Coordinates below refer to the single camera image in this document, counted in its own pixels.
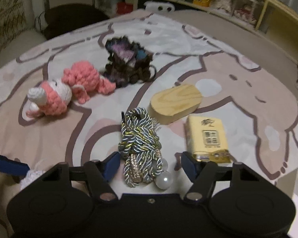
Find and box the cream doll in clear box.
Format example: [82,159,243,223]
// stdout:
[214,0,237,14]

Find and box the yellow tissue packet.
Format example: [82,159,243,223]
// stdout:
[184,116,233,164]

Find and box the white box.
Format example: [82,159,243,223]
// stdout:
[276,167,298,238]

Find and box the dark crochet flower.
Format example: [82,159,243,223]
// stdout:
[99,36,157,89]

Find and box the printed blanket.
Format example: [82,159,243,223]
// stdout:
[0,11,298,238]

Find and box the braided cord with pearl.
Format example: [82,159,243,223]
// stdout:
[118,107,170,190]

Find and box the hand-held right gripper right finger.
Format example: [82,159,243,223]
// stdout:
[181,151,258,203]

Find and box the patterned cushion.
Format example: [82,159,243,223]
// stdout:
[0,0,26,53]

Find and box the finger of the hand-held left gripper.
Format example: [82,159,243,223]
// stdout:
[0,142,31,178]

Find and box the white crochet piece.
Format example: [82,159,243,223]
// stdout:
[19,169,44,192]

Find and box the red doll in clear box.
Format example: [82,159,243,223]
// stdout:
[234,1,258,25]

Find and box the yellow bag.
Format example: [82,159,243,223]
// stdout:
[193,0,212,8]

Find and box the red bag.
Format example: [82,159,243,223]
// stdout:
[117,2,134,18]

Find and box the pink crochet doll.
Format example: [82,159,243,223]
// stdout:
[26,61,117,117]

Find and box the beige sofa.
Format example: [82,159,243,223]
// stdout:
[0,0,48,70]

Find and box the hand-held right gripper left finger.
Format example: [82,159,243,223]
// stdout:
[41,151,120,203]

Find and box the taupe bed sheet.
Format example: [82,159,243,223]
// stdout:
[164,10,298,101]

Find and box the wooden block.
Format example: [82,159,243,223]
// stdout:
[150,84,203,125]

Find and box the wooden shelf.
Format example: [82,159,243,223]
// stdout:
[94,0,298,45]

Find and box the white plastic piece with holes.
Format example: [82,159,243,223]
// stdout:
[143,1,175,13]

